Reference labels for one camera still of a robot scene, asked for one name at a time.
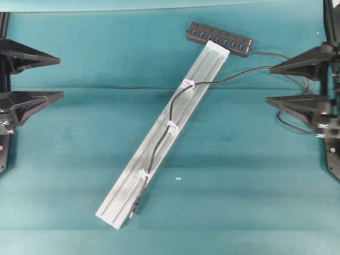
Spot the silver aluminium rail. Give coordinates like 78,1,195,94
96,41,230,230

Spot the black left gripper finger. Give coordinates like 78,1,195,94
1,39,61,74
9,91,64,126

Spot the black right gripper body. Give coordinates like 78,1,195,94
322,42,339,138

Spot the black USB cable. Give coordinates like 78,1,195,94
129,65,277,219

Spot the black USB hub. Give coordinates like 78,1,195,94
186,22,253,57

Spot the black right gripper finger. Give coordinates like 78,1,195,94
266,95,332,129
269,46,329,81

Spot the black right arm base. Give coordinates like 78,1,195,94
324,128,339,180

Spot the white zip-tie ring near hub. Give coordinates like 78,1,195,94
181,78,196,90

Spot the black hub power cable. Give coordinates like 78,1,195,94
249,49,327,138

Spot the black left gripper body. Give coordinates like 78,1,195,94
1,55,13,135

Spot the black left frame post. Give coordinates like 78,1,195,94
0,12,10,40

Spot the black right frame post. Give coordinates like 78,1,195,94
324,0,339,51

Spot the black frame post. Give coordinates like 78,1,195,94
0,12,10,40
324,0,339,51

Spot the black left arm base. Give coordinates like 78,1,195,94
0,125,12,173

